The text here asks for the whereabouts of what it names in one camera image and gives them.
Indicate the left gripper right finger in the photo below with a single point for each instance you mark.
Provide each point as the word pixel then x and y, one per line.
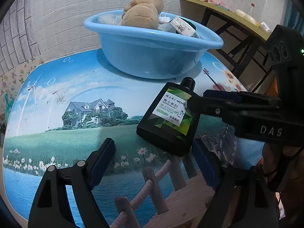
pixel 241 197

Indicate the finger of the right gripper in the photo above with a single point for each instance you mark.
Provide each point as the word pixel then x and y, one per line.
pixel 208 106
pixel 223 94

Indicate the black green shampoo bottle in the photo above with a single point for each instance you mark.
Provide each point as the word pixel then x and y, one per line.
pixel 168 124

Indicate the small printed carton box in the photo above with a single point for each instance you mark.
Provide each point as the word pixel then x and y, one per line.
pixel 184 27

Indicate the tan plush bear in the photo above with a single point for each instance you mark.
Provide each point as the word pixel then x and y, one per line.
pixel 143 14

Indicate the clear zip bag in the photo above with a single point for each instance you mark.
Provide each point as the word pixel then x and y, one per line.
pixel 110 19

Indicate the white plastic hook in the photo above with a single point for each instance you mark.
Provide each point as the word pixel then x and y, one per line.
pixel 164 19

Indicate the wooden side table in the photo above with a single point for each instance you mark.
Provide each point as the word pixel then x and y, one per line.
pixel 244 50

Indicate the blue plastic basin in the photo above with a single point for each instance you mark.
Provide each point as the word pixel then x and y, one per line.
pixel 151 54

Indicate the cream bun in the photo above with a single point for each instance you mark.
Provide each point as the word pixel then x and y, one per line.
pixel 240 13
pixel 250 19

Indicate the jar on shelf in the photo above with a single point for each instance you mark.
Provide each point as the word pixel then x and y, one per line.
pixel 264 27

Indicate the glass bottle on shelf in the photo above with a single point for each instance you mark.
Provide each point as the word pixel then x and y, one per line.
pixel 251 10

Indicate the pink cloth on shelf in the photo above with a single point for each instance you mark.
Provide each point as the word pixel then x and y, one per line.
pixel 217 3

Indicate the teal garbage bag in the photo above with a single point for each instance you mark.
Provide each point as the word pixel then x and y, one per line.
pixel 9 105

